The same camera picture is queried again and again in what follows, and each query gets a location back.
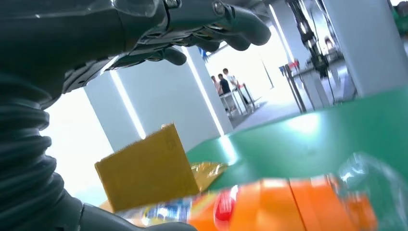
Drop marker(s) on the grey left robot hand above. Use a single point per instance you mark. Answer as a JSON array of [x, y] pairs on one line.
[[79, 32]]

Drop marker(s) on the orange plastic bottle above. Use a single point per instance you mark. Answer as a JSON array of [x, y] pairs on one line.
[[271, 207]]

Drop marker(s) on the person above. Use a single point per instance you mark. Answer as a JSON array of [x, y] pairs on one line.
[[224, 85], [230, 78], [215, 84]]

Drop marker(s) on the yellow cardboard box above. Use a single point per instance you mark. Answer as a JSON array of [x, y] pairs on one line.
[[146, 169]]

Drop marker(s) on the green table mat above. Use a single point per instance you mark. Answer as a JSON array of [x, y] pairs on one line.
[[302, 143]]

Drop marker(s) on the metal frame table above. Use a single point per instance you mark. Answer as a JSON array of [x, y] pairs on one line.
[[239, 98], [296, 86]]

